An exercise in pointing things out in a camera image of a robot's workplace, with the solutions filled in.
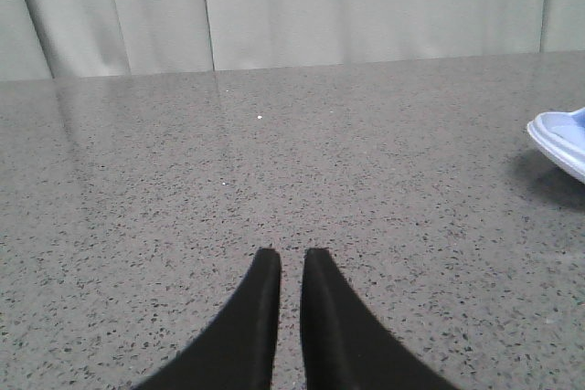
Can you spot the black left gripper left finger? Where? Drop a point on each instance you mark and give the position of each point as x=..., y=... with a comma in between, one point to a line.
x=236, y=350

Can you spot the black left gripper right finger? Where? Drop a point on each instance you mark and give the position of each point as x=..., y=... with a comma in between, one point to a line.
x=344, y=344

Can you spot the light blue slipper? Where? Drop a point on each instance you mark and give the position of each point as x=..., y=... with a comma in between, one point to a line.
x=560, y=137

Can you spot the grey-green curtain backdrop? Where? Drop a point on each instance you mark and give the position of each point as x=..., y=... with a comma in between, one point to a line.
x=44, y=39

